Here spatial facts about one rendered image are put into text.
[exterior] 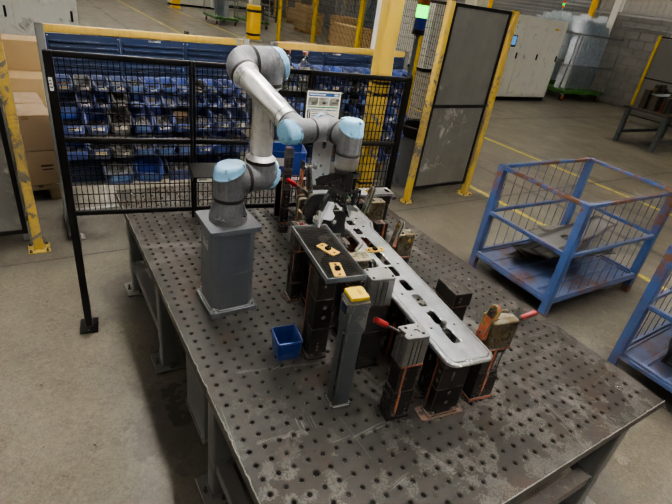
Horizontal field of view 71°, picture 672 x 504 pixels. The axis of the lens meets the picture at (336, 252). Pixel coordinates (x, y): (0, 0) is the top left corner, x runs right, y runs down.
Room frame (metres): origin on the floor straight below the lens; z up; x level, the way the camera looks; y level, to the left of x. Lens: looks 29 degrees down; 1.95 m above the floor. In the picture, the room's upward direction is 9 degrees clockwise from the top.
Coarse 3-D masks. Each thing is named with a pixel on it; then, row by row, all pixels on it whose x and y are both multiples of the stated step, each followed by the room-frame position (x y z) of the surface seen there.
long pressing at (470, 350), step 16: (320, 192) 2.34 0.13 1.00; (368, 224) 2.03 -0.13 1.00; (384, 240) 1.90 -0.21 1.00; (384, 256) 1.74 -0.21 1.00; (400, 272) 1.63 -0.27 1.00; (400, 288) 1.51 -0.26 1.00; (416, 288) 1.53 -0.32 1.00; (400, 304) 1.40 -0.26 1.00; (416, 304) 1.42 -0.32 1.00; (432, 304) 1.43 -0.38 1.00; (416, 320) 1.32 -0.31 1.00; (432, 320) 1.34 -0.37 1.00; (448, 320) 1.35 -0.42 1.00; (432, 336) 1.25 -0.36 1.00; (464, 336) 1.27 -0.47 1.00; (448, 352) 1.18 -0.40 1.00; (464, 352) 1.19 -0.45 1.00; (480, 352) 1.20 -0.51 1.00
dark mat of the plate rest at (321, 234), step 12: (300, 228) 1.56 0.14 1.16; (312, 228) 1.58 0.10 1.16; (324, 228) 1.59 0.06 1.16; (312, 240) 1.48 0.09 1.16; (324, 240) 1.50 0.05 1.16; (336, 240) 1.51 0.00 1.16; (312, 252) 1.40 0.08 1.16; (324, 252) 1.41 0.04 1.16; (324, 264) 1.33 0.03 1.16; (348, 264) 1.36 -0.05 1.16
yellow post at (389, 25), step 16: (384, 0) 2.97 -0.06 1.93; (400, 0) 2.94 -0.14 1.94; (384, 16) 2.94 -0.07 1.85; (400, 16) 2.95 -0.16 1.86; (384, 32) 2.92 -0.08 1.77; (384, 48) 2.92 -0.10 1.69; (384, 64) 2.93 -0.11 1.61; (368, 96) 2.97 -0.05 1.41; (368, 112) 2.94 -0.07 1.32; (384, 112) 2.96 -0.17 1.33; (368, 160) 2.93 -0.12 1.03; (368, 176) 2.94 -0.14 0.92
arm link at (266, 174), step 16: (256, 48) 1.70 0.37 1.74; (272, 48) 1.75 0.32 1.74; (272, 64) 1.71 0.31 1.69; (288, 64) 1.76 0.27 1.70; (272, 80) 1.72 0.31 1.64; (256, 112) 1.73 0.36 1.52; (256, 128) 1.73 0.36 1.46; (272, 128) 1.75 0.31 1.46; (256, 144) 1.73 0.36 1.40; (272, 144) 1.76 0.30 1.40; (256, 160) 1.72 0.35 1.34; (272, 160) 1.75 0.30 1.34; (256, 176) 1.70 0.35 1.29; (272, 176) 1.75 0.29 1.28
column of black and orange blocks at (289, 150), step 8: (288, 152) 2.38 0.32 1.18; (288, 160) 2.39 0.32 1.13; (288, 168) 2.41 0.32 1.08; (288, 176) 2.39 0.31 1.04; (288, 184) 2.39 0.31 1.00; (288, 192) 2.39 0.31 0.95; (288, 200) 2.40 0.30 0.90; (280, 208) 2.40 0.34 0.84; (288, 208) 2.40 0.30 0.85; (280, 216) 2.40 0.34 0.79; (280, 224) 2.40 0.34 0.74; (280, 232) 2.38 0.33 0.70
